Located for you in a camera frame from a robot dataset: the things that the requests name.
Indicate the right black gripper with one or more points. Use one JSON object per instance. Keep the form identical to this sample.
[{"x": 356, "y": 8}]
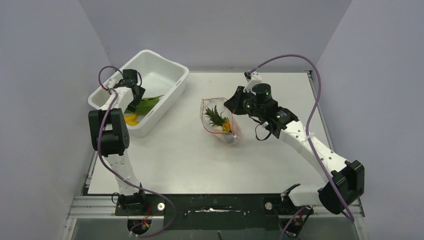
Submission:
[{"x": 234, "y": 103}]

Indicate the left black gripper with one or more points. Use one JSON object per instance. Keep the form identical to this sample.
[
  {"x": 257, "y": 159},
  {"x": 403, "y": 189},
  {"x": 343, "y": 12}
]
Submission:
[{"x": 132, "y": 105}]

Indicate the green toy vegetable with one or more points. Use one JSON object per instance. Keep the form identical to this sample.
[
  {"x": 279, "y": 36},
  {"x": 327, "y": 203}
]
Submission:
[{"x": 145, "y": 105}]

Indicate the clear zip top bag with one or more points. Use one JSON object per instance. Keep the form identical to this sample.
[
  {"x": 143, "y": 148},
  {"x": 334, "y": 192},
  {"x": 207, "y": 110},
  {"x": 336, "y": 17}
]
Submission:
[{"x": 219, "y": 102}]

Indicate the toy pineapple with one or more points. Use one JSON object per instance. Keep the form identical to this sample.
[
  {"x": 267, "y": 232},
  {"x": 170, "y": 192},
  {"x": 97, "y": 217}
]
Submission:
[{"x": 223, "y": 123}]

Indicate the dark mangosteen toy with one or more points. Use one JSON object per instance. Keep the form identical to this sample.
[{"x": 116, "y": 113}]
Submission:
[{"x": 230, "y": 139}]

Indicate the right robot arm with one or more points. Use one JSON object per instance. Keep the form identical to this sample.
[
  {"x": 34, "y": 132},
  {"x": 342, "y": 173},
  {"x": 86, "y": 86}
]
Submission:
[{"x": 344, "y": 179}]

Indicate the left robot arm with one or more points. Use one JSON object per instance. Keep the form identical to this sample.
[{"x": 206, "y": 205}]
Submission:
[{"x": 110, "y": 138}]

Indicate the white plastic bin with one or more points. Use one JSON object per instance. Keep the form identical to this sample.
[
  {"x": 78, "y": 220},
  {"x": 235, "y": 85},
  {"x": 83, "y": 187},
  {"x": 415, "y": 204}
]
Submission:
[{"x": 164, "y": 81}]

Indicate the yellow toy banana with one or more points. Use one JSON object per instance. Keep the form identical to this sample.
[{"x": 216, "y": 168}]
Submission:
[{"x": 131, "y": 119}]

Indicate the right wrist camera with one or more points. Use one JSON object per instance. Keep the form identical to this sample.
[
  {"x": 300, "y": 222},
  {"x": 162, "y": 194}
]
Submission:
[{"x": 252, "y": 78}]

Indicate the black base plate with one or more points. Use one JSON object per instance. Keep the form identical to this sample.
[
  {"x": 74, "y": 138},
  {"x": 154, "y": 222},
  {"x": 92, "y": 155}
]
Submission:
[{"x": 154, "y": 214}]

